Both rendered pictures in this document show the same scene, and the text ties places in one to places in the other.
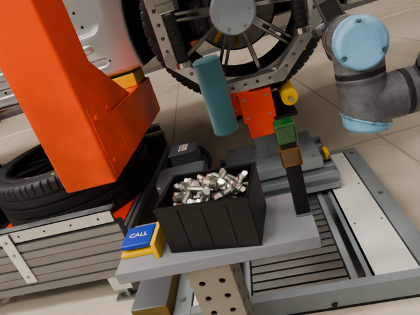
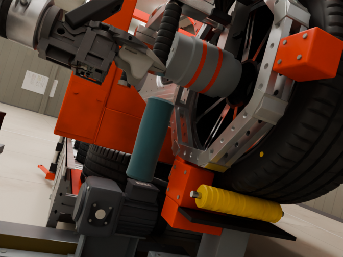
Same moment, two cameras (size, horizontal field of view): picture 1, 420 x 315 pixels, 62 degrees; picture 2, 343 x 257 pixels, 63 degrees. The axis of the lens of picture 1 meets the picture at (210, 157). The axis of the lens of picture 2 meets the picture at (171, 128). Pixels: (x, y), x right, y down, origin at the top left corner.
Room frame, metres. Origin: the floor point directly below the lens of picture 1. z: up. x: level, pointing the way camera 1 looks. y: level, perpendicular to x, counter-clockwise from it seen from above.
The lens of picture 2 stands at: (0.72, -0.87, 0.62)
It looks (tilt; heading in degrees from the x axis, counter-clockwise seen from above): 2 degrees up; 58
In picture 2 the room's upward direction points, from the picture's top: 16 degrees clockwise
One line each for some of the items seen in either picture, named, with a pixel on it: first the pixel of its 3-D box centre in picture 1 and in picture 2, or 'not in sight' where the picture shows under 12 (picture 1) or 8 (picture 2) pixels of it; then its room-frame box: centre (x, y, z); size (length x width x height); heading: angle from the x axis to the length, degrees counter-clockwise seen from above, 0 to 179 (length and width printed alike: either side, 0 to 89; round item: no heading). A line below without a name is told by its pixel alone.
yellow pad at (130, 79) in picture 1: (124, 80); not in sight; (1.51, 0.24, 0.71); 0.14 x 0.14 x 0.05; 79
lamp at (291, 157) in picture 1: (290, 154); not in sight; (0.61, -0.15, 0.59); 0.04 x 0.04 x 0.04; 79
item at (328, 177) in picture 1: (273, 171); not in sight; (1.40, -0.26, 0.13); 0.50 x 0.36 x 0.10; 79
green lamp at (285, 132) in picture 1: (285, 130); not in sight; (0.61, -0.15, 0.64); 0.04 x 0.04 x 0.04; 79
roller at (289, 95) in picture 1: (285, 89); (240, 204); (1.30, -0.36, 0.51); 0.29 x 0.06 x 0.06; 169
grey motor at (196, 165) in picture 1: (196, 187); (128, 227); (1.25, 0.09, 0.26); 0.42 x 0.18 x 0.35; 169
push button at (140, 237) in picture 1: (140, 238); not in sight; (0.68, 0.21, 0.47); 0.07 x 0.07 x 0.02; 79
